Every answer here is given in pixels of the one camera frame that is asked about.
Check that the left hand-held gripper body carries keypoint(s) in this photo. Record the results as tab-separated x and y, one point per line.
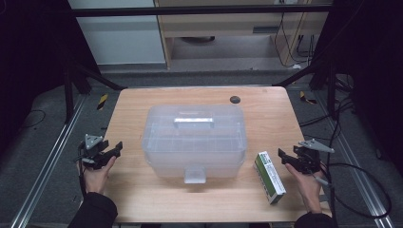
92	148

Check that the person's right hand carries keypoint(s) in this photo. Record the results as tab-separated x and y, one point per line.
305	186

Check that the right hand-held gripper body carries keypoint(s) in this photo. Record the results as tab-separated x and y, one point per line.
309	160

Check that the person's left hand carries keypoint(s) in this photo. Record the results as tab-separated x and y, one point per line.
95	179

